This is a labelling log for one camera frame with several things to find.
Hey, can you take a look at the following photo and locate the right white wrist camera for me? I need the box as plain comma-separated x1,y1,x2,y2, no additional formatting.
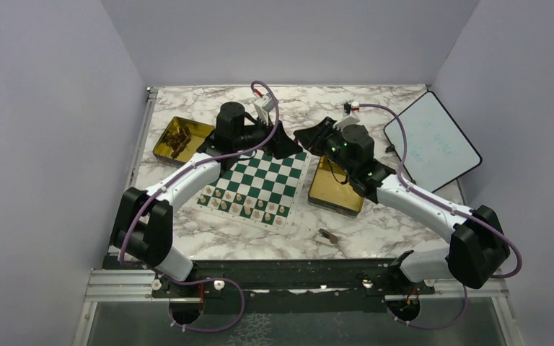
334,101,360,130

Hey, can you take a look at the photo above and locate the aluminium frame rail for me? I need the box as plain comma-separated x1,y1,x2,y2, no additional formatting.
73,86,195,345

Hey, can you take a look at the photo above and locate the light wooden chess pieces row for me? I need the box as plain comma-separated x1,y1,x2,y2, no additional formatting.
193,185,294,229

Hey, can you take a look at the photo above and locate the gold tin with dark pieces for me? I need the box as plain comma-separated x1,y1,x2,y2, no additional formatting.
152,117,214,165

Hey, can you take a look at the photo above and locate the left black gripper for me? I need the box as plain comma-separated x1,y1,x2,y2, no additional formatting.
233,111,302,159

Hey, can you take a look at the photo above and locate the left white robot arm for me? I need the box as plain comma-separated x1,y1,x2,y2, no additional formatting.
110,96,302,296

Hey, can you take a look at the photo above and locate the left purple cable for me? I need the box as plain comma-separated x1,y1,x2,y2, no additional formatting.
118,80,246,334

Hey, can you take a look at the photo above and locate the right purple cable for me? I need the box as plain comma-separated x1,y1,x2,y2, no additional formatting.
353,102,523,332

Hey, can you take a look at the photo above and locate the empty gold tin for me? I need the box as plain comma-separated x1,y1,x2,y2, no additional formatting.
307,156,364,218

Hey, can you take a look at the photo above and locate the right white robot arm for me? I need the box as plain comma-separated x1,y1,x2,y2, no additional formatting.
294,117,510,293

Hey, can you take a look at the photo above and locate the small wooden piece on table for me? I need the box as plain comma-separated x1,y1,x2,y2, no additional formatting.
317,229,338,245

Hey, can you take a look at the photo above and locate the green and white chessboard mat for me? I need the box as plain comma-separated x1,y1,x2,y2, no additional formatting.
209,151,310,234

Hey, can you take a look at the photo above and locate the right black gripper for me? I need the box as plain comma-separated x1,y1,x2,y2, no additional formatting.
294,117,356,177

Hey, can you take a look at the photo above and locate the white tablet whiteboard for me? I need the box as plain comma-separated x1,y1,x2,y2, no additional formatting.
383,91,483,192

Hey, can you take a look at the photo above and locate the purple cable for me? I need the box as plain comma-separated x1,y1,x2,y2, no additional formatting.
118,80,246,334
353,102,523,332

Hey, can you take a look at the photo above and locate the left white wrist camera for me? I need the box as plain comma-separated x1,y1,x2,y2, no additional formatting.
252,94,275,127

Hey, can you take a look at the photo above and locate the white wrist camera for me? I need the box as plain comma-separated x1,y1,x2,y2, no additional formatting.
252,94,275,127
334,101,360,130

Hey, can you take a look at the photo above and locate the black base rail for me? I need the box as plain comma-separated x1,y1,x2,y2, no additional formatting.
102,257,460,316

